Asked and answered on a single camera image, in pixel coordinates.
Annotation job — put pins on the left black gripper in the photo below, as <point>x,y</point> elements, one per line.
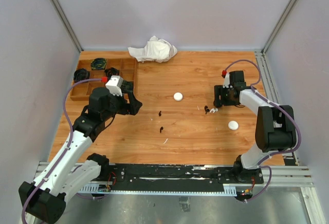
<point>132,108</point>

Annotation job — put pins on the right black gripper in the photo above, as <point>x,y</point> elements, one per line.
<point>218,90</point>

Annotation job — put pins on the white earbud charging case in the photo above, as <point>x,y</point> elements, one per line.
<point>233,125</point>

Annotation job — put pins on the white round case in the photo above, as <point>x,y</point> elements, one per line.
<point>178,96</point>

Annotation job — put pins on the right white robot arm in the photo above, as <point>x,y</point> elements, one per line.
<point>276,131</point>

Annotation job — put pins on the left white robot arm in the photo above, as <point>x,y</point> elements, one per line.
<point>47,196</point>

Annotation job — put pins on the white earbud right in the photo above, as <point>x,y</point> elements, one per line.
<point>213,110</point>

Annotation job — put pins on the dark coiled band lower right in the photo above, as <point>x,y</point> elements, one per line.
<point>127,86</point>

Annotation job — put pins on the dark coiled band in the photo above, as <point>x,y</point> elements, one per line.
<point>98,64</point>
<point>127,86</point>
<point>109,72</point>
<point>81,74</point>

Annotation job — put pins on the dark coiled band middle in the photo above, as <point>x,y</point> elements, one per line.
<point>109,72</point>

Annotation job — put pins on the dark coiled band top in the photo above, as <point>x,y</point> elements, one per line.
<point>98,64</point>

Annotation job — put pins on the crumpled white cloth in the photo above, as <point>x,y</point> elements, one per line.
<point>155,50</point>

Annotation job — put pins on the dark coiled band left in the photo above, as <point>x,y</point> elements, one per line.
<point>81,74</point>

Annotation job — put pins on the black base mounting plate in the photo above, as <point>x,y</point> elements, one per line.
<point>168,178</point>

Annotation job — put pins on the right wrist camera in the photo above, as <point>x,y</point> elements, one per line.
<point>226,83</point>

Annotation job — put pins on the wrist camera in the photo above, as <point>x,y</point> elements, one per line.
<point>114,85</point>
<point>226,83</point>

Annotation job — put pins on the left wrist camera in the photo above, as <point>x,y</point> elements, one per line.
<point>114,85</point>

